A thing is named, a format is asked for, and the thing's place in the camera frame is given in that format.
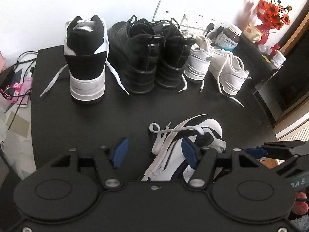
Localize grey fluffy garment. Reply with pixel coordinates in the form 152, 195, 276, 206
287, 213, 309, 232

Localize wooden door frame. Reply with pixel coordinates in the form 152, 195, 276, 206
252, 17, 309, 126

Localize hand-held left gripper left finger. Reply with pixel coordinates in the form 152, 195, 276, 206
49, 138, 129, 190

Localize cream flower-print mug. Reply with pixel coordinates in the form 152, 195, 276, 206
243, 22, 262, 43

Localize red vase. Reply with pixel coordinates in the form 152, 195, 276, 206
255, 24, 276, 45

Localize person's right hand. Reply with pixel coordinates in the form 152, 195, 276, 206
296, 192, 309, 213

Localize black leather shoe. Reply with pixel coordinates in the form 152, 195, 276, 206
107, 16, 160, 95
154, 18, 197, 89

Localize white wall socket panel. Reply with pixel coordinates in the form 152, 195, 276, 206
152, 0, 222, 31

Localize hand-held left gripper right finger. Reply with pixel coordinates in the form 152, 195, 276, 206
182, 137, 268, 190

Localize clear white-label jar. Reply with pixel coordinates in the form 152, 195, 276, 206
272, 51, 286, 68

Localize orange artificial flowers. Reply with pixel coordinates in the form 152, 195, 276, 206
255, 0, 292, 31

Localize pink tube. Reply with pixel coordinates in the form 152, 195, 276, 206
23, 74, 33, 90

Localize brown supplement bottle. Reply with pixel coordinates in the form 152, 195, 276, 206
215, 24, 242, 52

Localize black cable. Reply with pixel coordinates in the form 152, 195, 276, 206
13, 60, 37, 98

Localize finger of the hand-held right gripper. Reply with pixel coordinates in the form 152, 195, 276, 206
243, 147, 298, 161
263, 140, 306, 150

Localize chunky black white sneaker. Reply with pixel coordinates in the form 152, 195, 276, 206
140, 115, 226, 182

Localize black side cabinet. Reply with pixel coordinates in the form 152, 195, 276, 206
233, 32, 288, 95

